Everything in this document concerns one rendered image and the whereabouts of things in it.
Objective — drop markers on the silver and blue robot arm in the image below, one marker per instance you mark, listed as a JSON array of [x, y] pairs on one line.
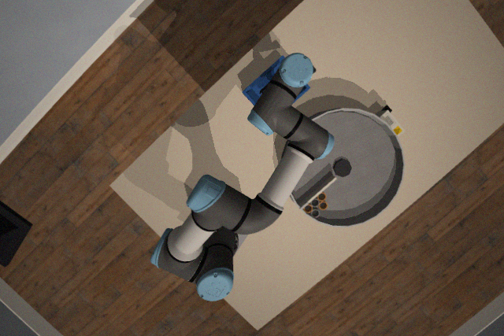
[[218, 209]]

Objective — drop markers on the grey round turntable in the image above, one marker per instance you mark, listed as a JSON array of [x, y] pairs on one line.
[[363, 173]]

